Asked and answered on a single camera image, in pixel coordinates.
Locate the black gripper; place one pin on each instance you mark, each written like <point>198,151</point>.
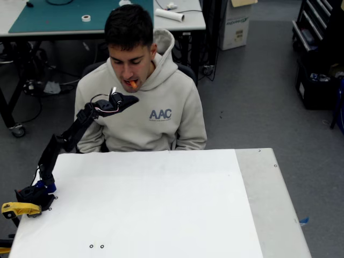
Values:
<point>126,102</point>

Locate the orange baby carrot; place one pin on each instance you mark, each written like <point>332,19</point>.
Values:
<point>134,84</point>

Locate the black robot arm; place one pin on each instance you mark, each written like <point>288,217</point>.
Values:
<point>67,134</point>

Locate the man in beige hoodie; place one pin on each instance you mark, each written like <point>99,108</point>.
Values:
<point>150,121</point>

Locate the white crumpled cloth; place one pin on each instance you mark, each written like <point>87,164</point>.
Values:
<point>51,87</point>

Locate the white tape roll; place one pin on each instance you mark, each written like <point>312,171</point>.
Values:
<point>86,18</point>

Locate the white paper roll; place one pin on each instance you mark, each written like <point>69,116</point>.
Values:
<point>170,14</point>

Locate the crumpled clear plastic wrap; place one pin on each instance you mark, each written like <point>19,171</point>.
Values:
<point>125,2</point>

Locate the grey workbench with black legs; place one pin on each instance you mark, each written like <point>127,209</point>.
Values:
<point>192,22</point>

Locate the large white paper sheet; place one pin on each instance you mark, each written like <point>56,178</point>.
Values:
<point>161,204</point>

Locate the small white plastic part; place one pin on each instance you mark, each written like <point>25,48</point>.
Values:
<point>171,4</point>

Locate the green cutting mat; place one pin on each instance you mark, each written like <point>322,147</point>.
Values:
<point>53,16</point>

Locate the white cardboard box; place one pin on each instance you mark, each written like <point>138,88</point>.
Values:
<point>236,29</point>

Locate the yellow bar clamp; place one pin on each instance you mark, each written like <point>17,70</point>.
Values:
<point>20,208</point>

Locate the tan paper folder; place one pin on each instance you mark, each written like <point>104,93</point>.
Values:
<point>243,2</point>

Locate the orange and black clamp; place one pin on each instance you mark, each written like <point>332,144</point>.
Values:
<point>4,246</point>

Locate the black storage bin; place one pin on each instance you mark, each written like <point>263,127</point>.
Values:
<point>317,91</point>

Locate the black tool cabinet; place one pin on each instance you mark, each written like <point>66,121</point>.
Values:
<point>314,24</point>

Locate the blue tape piece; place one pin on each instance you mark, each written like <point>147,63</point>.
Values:
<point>304,221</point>

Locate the blue metal frame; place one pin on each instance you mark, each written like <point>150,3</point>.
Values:
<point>339,104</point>

